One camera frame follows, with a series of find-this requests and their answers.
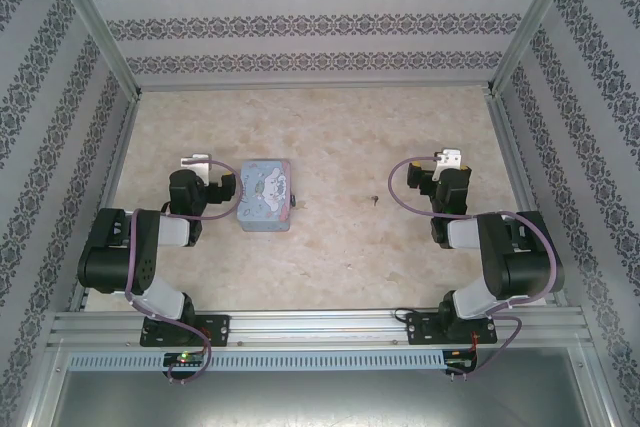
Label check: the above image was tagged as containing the light blue cartoon tin box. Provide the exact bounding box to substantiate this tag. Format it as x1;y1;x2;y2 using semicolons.
238;156;294;234

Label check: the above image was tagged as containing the grey metal panel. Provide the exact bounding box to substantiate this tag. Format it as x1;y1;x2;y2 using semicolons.
14;346;626;427

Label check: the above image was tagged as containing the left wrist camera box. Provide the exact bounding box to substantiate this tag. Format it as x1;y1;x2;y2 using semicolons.
179;152;212;182

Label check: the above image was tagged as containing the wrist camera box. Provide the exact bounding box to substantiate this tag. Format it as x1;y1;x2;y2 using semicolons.
179;152;212;182
432;148;463;181

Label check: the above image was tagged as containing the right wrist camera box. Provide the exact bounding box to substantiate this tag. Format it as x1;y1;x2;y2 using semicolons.
432;148;463;181

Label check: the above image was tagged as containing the left aluminium side rail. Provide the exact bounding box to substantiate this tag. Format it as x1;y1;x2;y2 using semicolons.
67;94;144;313

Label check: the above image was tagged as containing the aluminium side rail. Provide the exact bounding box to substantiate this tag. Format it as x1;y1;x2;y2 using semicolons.
67;94;144;313
484;91;569;307

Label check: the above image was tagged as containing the right aluminium side rail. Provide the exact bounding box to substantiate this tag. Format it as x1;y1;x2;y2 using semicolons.
484;91;569;307

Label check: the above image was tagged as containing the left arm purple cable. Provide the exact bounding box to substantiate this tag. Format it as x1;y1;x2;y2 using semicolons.
123;159;245;386

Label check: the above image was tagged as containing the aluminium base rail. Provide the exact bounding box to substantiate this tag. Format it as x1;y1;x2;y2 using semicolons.
49;309;586;349

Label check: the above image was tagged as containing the slotted grey cable duct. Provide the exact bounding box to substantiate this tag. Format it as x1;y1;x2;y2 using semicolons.
67;350;447;372

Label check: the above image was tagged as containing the left aluminium frame post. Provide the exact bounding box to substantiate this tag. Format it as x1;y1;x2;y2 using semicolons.
47;0;144;101

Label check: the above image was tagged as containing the aluminium frame post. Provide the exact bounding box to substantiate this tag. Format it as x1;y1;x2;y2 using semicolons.
47;0;144;101
488;0;586;97

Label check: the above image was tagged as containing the right aluminium frame post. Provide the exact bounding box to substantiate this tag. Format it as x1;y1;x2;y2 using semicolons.
488;0;586;97

